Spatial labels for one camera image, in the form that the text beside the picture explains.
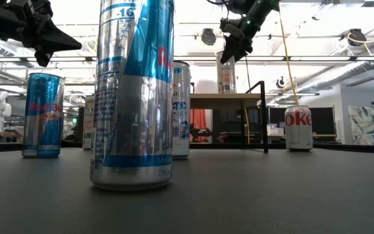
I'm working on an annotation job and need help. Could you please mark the slim silver can red text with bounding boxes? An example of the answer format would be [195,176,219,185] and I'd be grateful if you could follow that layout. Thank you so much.
[82,96,95,150]

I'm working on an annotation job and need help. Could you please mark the white blue patterned sheet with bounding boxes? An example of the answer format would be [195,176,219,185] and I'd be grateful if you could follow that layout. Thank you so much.
[348,103,374,146]

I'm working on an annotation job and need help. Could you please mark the Diet Coke can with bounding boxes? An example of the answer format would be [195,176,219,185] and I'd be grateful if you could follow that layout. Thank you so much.
[284,105,314,152]

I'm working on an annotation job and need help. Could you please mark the long ceiling light strip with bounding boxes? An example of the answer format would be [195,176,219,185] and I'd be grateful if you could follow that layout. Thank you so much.
[0,55,374,62]

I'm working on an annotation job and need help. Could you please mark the blue Red Bull can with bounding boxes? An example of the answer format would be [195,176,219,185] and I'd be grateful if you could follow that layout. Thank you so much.
[21,73,66,159]

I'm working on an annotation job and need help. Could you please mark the sugarfree Red Bull can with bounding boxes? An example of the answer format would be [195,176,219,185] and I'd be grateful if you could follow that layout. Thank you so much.
[89,0,175,191]

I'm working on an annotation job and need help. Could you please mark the slim Celsius can blue print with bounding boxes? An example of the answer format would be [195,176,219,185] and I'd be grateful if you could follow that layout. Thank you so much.
[172,60,192,160]

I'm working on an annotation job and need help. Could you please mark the orange red panel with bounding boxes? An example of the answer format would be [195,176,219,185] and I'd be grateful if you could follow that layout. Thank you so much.
[190,109,209,143]

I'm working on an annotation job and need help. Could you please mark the wooden shelf with black legs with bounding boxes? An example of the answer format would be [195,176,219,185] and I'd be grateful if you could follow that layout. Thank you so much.
[189,80,269,153]

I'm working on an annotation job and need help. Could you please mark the yellow cable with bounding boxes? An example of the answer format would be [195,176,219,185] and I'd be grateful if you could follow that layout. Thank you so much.
[244,108,251,144]
[277,8,300,107]

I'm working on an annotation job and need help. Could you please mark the black table mat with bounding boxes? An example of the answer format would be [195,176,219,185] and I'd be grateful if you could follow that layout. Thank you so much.
[0,148,374,234]

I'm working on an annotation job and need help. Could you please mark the black partition panel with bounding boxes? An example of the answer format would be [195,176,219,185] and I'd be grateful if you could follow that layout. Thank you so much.
[268,107,336,137]

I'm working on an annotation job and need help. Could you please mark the slim Celsius can orange print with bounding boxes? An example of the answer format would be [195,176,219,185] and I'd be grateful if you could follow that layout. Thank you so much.
[216,51,237,94]

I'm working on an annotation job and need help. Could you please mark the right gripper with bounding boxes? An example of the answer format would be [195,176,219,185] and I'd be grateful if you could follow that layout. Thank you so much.
[219,9,266,64]

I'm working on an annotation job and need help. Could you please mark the small black device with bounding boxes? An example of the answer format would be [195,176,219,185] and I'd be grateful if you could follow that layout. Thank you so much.
[190,125,213,141]

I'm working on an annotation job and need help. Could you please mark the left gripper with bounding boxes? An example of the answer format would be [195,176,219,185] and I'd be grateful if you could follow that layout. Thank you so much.
[0,0,82,68]

